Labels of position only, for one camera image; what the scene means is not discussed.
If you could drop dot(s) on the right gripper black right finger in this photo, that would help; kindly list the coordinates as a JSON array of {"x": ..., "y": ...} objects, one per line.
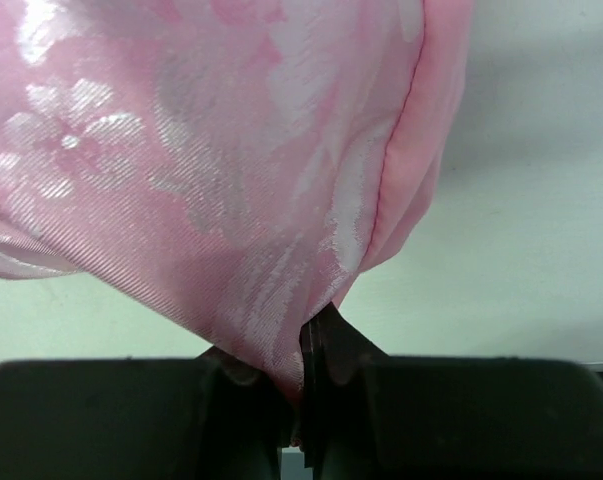
[{"x": 370, "y": 415}]

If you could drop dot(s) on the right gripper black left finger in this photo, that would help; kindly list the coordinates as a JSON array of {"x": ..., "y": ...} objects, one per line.
[{"x": 209, "y": 417}]

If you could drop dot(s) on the pink floral pillowcase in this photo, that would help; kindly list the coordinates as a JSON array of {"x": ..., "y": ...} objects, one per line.
[{"x": 232, "y": 165}]

